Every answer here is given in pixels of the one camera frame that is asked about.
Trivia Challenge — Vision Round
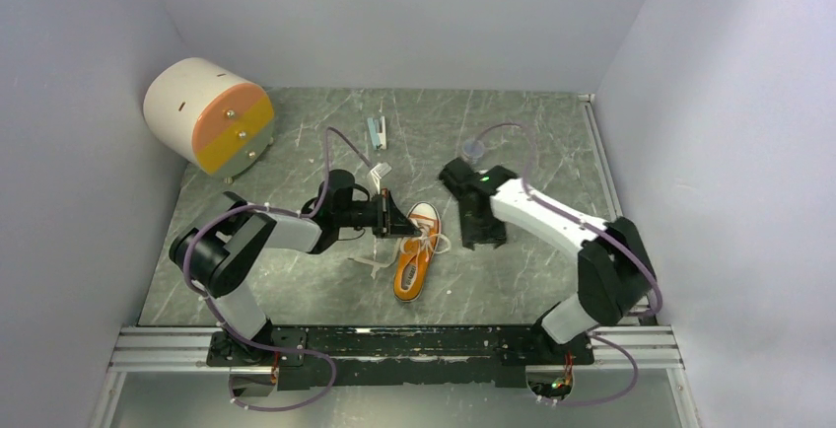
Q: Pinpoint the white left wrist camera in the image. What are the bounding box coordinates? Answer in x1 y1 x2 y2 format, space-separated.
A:
367 162 392 195

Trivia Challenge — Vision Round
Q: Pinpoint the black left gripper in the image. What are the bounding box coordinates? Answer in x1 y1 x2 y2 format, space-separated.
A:
335 188 421 239

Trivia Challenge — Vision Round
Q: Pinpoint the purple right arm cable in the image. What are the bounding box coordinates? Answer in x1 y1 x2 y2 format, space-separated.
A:
473 122 664 408

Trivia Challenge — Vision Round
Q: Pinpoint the orange canvas sneaker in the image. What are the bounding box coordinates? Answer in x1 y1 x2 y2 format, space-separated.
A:
393 201 442 302

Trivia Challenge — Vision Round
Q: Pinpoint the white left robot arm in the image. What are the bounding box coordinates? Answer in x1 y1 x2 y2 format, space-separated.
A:
169 169 420 365

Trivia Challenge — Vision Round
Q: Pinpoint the white shoelace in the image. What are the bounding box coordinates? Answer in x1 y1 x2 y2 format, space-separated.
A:
349 231 453 278

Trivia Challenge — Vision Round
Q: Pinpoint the small clear plastic jar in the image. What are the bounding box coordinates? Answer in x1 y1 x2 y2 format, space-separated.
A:
461 138 486 165

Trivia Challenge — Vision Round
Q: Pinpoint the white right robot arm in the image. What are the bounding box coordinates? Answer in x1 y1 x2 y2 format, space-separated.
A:
438 158 659 363

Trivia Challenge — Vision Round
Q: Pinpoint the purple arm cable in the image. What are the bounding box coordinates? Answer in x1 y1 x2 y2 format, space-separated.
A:
473 122 664 408
181 126 377 413

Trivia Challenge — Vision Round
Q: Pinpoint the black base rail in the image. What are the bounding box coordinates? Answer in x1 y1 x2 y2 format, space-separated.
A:
205 324 594 391

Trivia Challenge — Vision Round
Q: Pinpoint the white orange cylinder drum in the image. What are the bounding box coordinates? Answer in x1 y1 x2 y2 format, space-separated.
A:
143 57 275 183

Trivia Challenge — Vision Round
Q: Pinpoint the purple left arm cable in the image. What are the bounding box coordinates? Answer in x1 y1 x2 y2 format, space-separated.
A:
181 126 377 413

